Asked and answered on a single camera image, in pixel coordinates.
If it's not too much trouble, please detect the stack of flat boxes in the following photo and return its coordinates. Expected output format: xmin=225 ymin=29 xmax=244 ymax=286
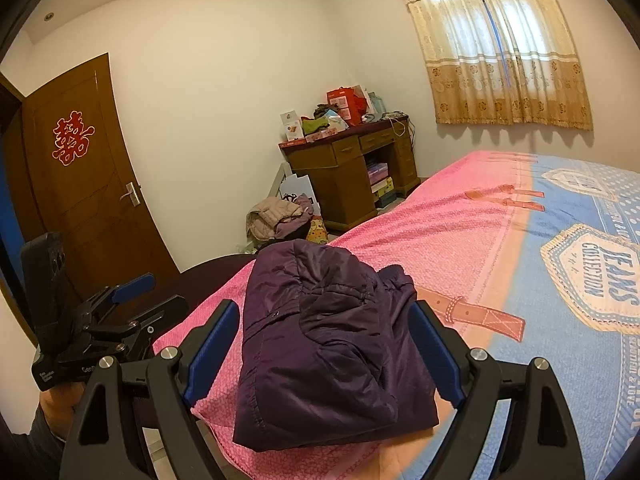
xmin=366 ymin=162 xmax=396 ymax=206

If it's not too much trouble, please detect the white cable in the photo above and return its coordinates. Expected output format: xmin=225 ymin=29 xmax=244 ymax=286
xmin=389 ymin=114 xmax=416 ymax=142

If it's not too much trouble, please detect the brown wooden door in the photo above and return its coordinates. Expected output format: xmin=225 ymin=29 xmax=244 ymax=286
xmin=0 ymin=52 xmax=181 ymax=311

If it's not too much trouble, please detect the yellow patterned bag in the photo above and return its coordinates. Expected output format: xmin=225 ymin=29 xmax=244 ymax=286
xmin=305 ymin=215 xmax=330 ymax=246

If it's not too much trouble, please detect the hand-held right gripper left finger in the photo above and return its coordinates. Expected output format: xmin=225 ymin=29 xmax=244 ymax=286
xmin=59 ymin=299 xmax=241 ymax=480

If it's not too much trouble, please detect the bed with pink-blue bedspread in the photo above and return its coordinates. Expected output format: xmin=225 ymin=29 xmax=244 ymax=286
xmin=152 ymin=149 xmax=640 ymax=480

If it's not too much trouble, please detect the red paper door decoration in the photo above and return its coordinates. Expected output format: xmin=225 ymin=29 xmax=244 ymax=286
xmin=52 ymin=110 xmax=96 ymax=167

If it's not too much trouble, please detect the flat pink box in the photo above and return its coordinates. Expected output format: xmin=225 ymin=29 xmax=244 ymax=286
xmin=280 ymin=127 xmax=337 ymax=150

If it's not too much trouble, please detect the red cardboard box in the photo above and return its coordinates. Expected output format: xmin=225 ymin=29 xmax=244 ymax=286
xmin=326 ymin=85 xmax=368 ymax=127

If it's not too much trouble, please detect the beige patterned window curtain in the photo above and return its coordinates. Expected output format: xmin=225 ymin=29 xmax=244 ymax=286
xmin=389 ymin=0 xmax=595 ymax=132

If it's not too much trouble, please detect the pile of beige clothes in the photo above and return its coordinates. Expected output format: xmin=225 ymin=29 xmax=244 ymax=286
xmin=246 ymin=195 xmax=321 ymax=248

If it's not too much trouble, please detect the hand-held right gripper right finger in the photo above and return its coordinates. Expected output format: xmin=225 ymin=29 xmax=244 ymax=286
xmin=407 ymin=300 xmax=586 ymax=480

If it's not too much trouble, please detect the brown wooden desk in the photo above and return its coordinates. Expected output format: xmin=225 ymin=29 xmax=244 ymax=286
xmin=278 ymin=119 xmax=422 ymax=233

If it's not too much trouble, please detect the person's left forearm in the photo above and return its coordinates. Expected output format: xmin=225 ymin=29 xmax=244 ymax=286
xmin=7 ymin=402 xmax=68 ymax=480

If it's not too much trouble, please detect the white paper bag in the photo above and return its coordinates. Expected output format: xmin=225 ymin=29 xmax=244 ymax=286
xmin=278 ymin=175 xmax=318 ymax=211

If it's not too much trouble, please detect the person's left hand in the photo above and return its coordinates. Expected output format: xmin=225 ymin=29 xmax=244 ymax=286
xmin=39 ymin=382 xmax=83 ymax=442

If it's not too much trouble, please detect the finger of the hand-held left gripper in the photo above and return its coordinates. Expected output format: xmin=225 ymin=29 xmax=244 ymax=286
xmin=82 ymin=296 xmax=190 ymax=356
xmin=82 ymin=273 xmax=157 ymax=321

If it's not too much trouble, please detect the white picture carton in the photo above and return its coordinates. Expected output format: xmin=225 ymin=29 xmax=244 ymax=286
xmin=280 ymin=110 xmax=305 ymax=143

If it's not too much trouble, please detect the purple quilted jacket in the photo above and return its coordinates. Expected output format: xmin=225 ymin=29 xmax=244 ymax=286
xmin=232 ymin=239 xmax=441 ymax=453

